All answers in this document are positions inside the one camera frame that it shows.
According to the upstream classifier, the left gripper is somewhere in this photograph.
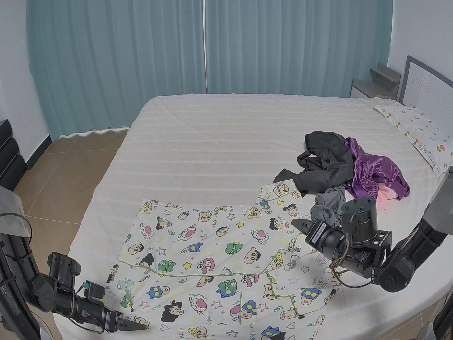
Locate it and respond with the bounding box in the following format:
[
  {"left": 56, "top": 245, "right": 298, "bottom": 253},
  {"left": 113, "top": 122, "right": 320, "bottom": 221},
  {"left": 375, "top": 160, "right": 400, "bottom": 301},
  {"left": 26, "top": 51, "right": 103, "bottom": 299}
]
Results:
[{"left": 75, "top": 296, "right": 122, "bottom": 333}]

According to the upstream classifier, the bed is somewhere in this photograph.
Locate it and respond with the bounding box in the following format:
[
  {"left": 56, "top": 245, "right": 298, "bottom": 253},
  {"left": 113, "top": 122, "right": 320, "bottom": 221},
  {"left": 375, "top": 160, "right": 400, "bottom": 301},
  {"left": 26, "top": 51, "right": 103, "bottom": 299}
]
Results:
[{"left": 51, "top": 56, "right": 453, "bottom": 340}]

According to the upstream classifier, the black garment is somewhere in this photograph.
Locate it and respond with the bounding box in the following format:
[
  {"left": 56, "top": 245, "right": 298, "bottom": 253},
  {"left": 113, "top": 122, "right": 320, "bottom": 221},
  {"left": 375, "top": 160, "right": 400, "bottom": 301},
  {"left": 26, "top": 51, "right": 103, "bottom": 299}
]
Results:
[{"left": 273, "top": 131, "right": 355, "bottom": 195}]

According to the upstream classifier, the white printed pyjama top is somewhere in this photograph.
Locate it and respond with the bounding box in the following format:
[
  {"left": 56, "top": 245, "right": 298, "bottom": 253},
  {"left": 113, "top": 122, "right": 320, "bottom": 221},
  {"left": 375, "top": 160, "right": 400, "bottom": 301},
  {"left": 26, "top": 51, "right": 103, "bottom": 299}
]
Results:
[{"left": 106, "top": 179, "right": 339, "bottom": 340}]

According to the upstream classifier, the blue-green curtain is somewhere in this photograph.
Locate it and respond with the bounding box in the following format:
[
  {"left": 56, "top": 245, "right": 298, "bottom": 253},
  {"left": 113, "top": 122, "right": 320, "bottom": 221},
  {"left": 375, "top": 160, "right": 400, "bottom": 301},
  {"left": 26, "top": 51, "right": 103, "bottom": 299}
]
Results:
[
  {"left": 26, "top": 0, "right": 207, "bottom": 141},
  {"left": 205, "top": 0, "right": 394, "bottom": 99}
]

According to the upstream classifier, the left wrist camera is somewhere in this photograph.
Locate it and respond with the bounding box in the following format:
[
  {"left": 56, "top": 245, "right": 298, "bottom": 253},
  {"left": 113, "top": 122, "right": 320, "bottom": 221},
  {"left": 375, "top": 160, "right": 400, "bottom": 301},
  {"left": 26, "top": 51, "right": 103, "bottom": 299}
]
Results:
[{"left": 84, "top": 280, "right": 106, "bottom": 304}]

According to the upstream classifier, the pink garment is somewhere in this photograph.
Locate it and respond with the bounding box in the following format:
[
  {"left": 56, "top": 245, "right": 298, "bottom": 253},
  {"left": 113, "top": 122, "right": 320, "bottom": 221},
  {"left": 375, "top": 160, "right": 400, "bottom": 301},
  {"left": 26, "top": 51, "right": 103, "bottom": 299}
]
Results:
[{"left": 374, "top": 186, "right": 398, "bottom": 212}]

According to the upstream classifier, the purple satin garment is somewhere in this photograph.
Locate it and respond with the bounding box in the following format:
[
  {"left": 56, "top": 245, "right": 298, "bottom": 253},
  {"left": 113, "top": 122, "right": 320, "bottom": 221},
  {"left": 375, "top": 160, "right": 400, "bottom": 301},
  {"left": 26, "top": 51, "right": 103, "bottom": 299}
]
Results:
[{"left": 343, "top": 137, "right": 411, "bottom": 201}]

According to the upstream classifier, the grey bedside table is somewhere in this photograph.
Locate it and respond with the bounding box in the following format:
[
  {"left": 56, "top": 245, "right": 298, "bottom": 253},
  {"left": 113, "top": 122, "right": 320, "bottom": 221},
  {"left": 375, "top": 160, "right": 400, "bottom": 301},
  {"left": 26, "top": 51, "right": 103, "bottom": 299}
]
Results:
[{"left": 350, "top": 62, "right": 401, "bottom": 104}]

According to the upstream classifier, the white printed pillow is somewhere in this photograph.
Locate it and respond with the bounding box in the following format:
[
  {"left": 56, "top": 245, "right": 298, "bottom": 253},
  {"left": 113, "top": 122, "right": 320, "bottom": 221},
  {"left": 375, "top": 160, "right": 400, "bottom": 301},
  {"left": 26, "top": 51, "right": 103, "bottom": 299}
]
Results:
[{"left": 374, "top": 104, "right": 452, "bottom": 178}]

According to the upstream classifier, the black chest of drawers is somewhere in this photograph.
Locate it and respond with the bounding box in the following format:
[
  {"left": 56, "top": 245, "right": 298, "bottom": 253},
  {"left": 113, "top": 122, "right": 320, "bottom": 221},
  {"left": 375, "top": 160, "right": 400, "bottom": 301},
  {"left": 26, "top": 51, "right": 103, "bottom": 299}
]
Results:
[{"left": 0, "top": 120, "right": 28, "bottom": 191}]

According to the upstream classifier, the black cable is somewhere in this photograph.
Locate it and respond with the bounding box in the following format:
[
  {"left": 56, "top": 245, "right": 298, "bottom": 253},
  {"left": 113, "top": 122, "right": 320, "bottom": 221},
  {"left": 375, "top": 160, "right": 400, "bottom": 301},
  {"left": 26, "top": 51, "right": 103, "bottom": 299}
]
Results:
[
  {"left": 329, "top": 260, "right": 381, "bottom": 290},
  {"left": 0, "top": 212, "right": 33, "bottom": 246}
]

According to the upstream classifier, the grey garment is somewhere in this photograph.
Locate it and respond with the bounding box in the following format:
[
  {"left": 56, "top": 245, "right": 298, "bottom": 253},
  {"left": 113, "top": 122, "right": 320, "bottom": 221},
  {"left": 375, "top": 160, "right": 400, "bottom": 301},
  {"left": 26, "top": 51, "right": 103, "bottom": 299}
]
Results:
[{"left": 311, "top": 186, "right": 347, "bottom": 230}]

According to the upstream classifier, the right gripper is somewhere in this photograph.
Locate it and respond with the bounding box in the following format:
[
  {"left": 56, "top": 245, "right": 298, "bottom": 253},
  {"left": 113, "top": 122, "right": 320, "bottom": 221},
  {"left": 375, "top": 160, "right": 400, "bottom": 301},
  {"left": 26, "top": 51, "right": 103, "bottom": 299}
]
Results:
[{"left": 306, "top": 221, "right": 351, "bottom": 260}]

